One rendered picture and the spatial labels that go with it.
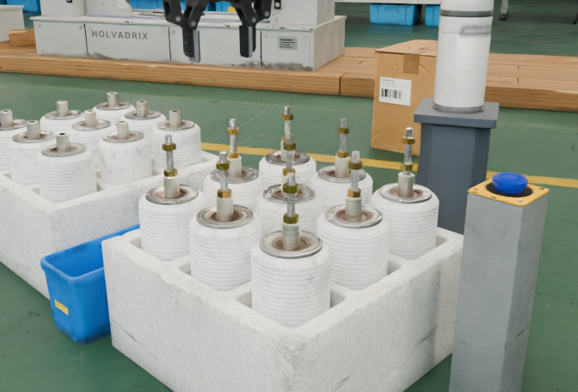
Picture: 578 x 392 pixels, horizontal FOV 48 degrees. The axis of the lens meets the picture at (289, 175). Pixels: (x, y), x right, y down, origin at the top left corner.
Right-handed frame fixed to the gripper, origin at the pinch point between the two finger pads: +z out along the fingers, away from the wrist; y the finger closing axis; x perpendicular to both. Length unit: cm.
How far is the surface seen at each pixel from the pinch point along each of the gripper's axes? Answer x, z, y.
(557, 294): 9, 47, -60
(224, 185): 0.3, 17.3, 0.3
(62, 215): -32.8, 30.4, 14.2
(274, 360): 18.2, 31.8, 3.3
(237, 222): 2.7, 21.7, -0.3
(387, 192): 4.3, 21.7, -23.5
